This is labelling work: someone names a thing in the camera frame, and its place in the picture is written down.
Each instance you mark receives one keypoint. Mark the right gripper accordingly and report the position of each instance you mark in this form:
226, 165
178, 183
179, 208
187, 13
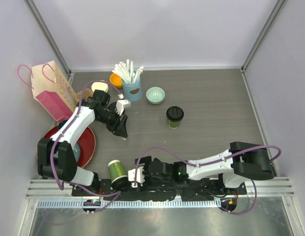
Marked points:
147, 183

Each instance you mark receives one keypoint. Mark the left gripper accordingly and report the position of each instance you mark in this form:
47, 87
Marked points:
119, 129

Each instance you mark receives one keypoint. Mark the green paper cup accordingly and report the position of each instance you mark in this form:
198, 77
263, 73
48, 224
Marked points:
173, 124
116, 170

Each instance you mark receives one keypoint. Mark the black cup lid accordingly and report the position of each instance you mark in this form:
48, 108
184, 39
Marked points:
175, 114
120, 184

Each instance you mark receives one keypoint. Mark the pink paper gift bag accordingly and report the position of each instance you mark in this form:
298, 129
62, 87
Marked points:
52, 90

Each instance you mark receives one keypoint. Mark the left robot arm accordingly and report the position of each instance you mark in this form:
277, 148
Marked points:
55, 155

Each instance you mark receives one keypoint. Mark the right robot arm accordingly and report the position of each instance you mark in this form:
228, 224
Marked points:
240, 162

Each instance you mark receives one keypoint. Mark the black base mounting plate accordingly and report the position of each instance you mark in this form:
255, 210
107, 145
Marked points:
201, 190

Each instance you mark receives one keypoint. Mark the stack of black lids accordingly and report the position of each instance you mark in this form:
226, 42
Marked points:
112, 108

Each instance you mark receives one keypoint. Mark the blue straw holder cup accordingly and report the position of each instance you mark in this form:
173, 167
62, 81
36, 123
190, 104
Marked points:
132, 92

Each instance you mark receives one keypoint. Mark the grey blue plate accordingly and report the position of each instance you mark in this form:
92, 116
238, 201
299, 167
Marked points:
77, 152

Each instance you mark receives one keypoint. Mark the stack of paper cups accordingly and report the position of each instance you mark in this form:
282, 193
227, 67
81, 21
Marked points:
102, 86

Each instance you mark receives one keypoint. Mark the light green ceramic bowl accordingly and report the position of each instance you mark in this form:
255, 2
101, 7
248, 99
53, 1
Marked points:
155, 95

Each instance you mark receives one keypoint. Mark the orange bowl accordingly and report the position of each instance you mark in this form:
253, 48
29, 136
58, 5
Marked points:
116, 80

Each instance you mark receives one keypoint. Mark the cardboard cup carrier tray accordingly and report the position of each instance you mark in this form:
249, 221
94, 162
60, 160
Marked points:
83, 94

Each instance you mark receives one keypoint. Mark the small dark blue cup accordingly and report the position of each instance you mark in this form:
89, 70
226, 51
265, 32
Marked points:
61, 124

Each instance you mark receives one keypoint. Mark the aluminium frame rail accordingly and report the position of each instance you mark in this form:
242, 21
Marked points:
48, 189

